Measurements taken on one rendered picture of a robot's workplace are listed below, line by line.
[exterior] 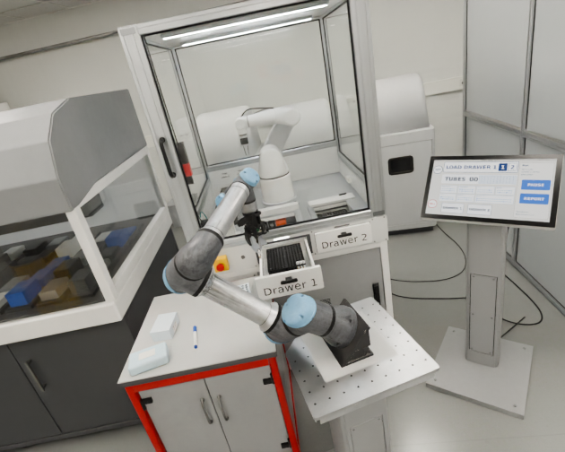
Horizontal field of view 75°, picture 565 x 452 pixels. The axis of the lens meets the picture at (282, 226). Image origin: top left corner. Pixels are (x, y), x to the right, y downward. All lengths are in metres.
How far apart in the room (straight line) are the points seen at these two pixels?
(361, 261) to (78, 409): 1.74
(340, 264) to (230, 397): 0.87
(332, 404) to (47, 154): 1.38
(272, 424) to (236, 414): 0.17
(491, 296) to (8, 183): 2.21
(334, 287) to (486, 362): 0.92
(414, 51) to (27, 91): 4.96
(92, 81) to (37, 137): 3.92
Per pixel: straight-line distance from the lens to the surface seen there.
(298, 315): 1.25
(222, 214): 1.25
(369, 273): 2.09
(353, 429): 1.62
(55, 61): 5.86
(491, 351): 2.36
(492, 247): 1.99
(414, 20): 5.10
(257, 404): 1.72
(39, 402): 2.53
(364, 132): 1.80
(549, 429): 2.29
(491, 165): 1.89
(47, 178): 1.71
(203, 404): 1.69
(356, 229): 1.91
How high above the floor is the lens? 1.74
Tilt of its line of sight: 23 degrees down
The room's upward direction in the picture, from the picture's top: 12 degrees counter-clockwise
